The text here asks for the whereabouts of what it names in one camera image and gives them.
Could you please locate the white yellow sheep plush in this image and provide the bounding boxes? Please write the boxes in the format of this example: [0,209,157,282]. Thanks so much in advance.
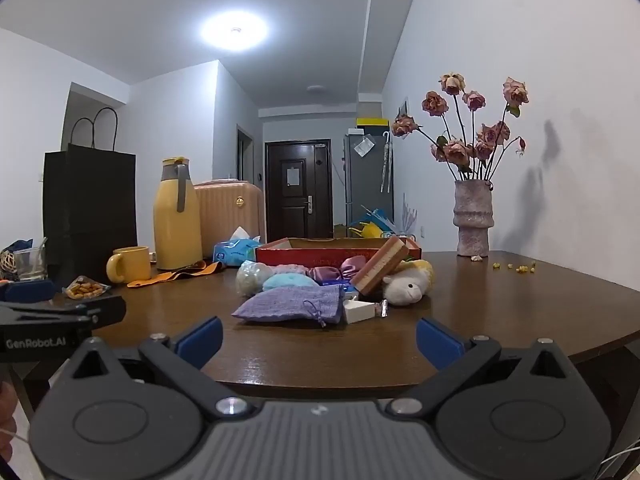
[382,259,435,307]

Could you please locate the purple drawstring pouch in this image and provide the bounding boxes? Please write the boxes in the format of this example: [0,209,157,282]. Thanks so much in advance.
[231,284,347,329]

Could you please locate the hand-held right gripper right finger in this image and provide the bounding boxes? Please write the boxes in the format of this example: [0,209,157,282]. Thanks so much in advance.
[389,316,576,418]

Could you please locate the purple fairy wings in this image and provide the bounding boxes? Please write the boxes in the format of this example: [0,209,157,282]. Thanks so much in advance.
[401,192,418,234]

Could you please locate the blue tissue pack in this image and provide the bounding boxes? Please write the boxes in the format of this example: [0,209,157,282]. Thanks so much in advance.
[212,226,262,267]

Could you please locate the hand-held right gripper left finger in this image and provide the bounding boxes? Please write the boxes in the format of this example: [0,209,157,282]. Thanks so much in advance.
[60,316,251,420]

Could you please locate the clear glass cup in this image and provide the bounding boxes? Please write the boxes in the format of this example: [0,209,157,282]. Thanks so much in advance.
[14,247,48,282]

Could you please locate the pink satin scrunchie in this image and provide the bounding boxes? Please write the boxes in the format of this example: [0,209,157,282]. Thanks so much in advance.
[306,255,368,284]

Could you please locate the mottled ceramic vase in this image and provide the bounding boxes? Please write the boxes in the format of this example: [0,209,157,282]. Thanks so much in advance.
[453,180,496,257]

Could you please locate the black paper bag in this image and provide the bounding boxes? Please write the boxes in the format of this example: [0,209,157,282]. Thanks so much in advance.
[42,107,138,287]

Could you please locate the clear snack bag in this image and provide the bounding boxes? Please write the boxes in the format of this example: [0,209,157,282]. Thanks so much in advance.
[62,276,111,301]

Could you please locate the side room door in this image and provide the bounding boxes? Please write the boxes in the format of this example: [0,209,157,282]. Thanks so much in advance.
[236,125,256,184]

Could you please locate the dark entrance door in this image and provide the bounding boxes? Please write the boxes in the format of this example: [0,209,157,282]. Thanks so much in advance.
[265,139,335,243]

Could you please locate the small white box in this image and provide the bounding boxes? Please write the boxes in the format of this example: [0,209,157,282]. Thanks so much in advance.
[342,299,377,325]

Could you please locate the bunch of dried roses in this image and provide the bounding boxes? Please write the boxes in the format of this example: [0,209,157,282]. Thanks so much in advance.
[391,72,530,183]

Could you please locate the orange cloth strap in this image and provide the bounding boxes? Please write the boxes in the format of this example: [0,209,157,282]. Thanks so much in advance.
[126,260,223,289]

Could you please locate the light blue fluffy puff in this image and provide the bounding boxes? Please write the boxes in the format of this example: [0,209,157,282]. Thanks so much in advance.
[262,272,321,292]

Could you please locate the iridescent plastic bag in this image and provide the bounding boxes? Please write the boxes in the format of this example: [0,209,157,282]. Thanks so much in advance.
[236,260,275,297]

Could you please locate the pink ribbed suitcase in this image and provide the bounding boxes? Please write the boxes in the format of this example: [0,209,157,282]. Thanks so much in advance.
[194,179,264,259]

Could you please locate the grey refrigerator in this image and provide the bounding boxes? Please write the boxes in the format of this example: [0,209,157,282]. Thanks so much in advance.
[343,127,394,233]

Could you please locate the white cable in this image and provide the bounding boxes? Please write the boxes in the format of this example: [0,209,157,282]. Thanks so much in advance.
[596,444,640,477]

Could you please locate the folded white umbrella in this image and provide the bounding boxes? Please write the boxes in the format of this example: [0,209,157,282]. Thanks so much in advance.
[381,131,392,194]

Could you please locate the red cardboard box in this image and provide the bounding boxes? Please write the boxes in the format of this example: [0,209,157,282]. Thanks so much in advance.
[255,236,422,275]

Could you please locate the person's left hand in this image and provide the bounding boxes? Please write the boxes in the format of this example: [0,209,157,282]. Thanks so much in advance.
[0,382,18,462]

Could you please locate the scattered yellow crumbs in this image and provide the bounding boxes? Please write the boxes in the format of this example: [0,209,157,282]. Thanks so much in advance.
[492,260,537,275]

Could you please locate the basket with wicker ball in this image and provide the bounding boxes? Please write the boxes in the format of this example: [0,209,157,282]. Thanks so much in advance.
[0,239,33,281]

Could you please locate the layered pink brown sponge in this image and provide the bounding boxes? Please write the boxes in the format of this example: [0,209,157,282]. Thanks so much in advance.
[352,236,410,296]

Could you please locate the round ceiling light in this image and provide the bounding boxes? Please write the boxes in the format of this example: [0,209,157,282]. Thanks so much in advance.
[200,10,268,52]

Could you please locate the yellow plastic toy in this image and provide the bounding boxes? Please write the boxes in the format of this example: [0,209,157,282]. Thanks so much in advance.
[348,221,383,240]

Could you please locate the yellow thermos jug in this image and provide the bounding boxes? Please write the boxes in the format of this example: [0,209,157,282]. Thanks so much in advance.
[152,157,204,272]

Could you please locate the yellow mug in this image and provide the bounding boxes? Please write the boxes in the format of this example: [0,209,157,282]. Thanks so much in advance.
[106,246,152,284]

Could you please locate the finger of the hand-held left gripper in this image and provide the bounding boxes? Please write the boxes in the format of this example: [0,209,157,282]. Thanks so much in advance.
[0,280,58,306]
[0,295,127,332]

